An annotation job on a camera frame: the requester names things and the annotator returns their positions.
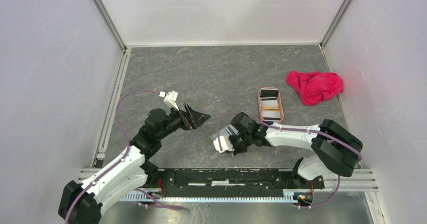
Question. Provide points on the aluminium frame rail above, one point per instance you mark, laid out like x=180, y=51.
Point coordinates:
x=362, y=180

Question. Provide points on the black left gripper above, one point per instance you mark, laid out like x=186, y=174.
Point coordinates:
x=192, y=119

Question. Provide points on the silver card with black stripe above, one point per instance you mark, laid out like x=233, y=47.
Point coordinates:
x=271, y=115

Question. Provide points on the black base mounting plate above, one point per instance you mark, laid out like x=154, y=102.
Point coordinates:
x=228, y=182

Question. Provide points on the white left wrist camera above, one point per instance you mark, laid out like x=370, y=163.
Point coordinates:
x=170, y=98

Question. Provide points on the yellow credit card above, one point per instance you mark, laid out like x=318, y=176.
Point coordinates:
x=270, y=108

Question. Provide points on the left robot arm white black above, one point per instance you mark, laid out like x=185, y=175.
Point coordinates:
x=87, y=201

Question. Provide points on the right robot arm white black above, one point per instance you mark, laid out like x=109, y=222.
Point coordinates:
x=335, y=150

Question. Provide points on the pink oval card tray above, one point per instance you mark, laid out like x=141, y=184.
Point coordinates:
x=280, y=106

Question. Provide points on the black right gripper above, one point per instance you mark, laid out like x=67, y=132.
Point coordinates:
x=236, y=150

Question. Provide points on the crumpled red cloth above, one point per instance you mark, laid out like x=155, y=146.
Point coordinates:
x=315, y=87

